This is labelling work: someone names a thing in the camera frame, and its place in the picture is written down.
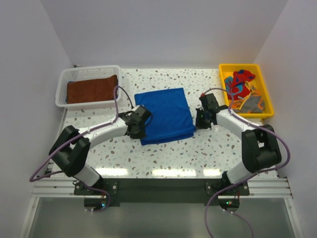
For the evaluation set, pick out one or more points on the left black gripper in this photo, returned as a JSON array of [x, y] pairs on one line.
[[139, 135]]

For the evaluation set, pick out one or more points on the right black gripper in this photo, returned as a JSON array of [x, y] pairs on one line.
[[198, 124]]

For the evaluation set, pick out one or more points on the blue towel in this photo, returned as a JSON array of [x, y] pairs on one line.
[[67, 99], [172, 119]]

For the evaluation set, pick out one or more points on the brown towel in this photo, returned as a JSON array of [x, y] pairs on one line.
[[91, 90]]

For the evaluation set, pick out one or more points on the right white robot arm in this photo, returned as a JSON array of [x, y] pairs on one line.
[[260, 149]]

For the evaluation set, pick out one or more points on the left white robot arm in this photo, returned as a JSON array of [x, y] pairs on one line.
[[70, 151]]

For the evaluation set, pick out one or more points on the orange cloth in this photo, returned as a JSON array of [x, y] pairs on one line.
[[240, 99]]

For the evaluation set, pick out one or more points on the red and blue cloth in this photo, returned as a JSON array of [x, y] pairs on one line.
[[238, 86]]

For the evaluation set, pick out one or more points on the folded blue towel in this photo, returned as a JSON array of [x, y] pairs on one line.
[[67, 99]]

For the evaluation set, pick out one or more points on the grey cloth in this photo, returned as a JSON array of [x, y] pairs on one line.
[[253, 104]]

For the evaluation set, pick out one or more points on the white plastic laundry basket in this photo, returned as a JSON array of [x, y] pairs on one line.
[[80, 74]]

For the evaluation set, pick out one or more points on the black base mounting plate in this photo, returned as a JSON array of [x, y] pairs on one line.
[[116, 191]]

